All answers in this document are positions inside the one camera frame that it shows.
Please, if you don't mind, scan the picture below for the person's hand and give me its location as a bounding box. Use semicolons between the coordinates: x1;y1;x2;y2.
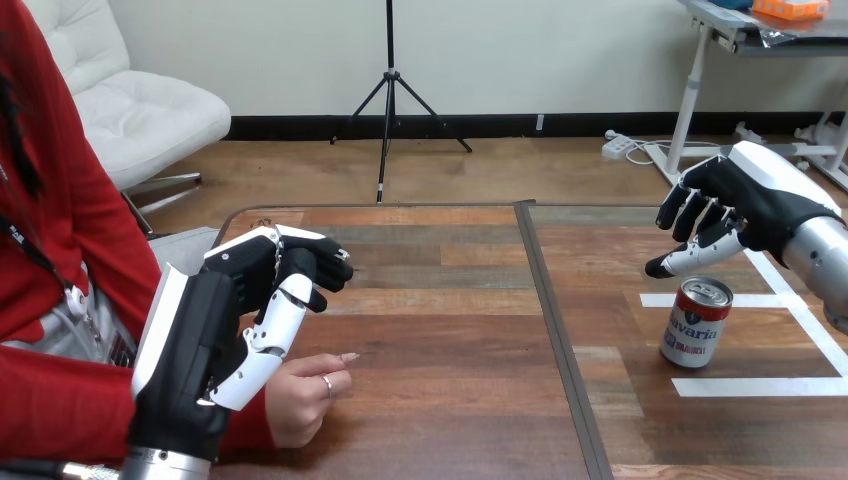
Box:
264;352;361;450

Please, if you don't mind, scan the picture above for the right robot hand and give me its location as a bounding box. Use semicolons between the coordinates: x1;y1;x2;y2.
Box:
645;140;844;280

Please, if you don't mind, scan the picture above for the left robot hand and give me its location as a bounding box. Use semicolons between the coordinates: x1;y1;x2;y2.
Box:
127;224;354;463

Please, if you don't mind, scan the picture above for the person's forearm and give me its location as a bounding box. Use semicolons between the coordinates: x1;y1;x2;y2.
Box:
0;344;278;465

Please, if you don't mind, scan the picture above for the red and white drink can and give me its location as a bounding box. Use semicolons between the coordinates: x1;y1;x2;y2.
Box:
659;276;735;370

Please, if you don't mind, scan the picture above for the person's body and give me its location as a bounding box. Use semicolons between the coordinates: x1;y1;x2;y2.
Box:
0;0;220;370

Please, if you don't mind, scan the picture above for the white desk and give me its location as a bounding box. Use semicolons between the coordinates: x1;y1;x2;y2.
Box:
642;0;848;195

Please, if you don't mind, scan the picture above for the white power strip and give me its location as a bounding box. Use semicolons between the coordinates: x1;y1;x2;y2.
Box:
601;133;634;161

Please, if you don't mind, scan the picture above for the orange thing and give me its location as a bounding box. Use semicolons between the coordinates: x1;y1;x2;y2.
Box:
752;0;831;21

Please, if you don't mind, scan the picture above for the white cushioned chair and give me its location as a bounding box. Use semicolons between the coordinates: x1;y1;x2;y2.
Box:
23;0;232;234

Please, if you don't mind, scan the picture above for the black tripod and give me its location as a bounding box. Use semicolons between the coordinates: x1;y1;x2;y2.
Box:
329;0;474;204

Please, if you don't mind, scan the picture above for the tangle of cables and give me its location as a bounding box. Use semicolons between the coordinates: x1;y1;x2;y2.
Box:
604;121;816;167

